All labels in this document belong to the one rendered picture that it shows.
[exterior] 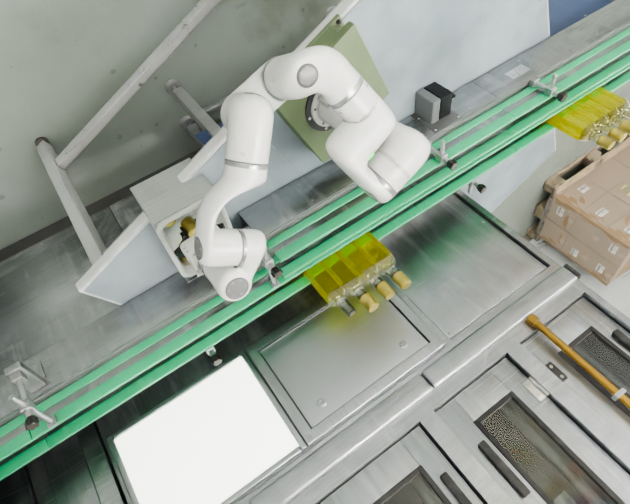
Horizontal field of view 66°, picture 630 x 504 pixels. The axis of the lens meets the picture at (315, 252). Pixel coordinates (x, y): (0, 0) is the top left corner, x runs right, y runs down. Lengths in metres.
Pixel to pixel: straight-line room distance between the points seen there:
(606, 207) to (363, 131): 4.22
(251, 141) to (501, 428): 0.96
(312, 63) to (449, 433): 0.95
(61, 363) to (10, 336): 0.47
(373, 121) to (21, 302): 1.38
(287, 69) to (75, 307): 1.18
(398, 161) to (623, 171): 4.52
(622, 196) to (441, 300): 3.84
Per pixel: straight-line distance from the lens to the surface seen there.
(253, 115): 0.92
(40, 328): 1.84
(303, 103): 1.22
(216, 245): 0.94
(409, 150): 1.07
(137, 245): 1.33
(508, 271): 1.64
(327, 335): 1.45
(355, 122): 1.02
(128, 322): 1.41
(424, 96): 1.57
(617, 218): 5.05
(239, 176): 0.93
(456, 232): 1.71
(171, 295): 1.41
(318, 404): 1.36
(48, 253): 2.03
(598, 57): 2.01
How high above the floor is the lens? 1.70
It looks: 33 degrees down
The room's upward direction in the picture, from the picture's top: 138 degrees clockwise
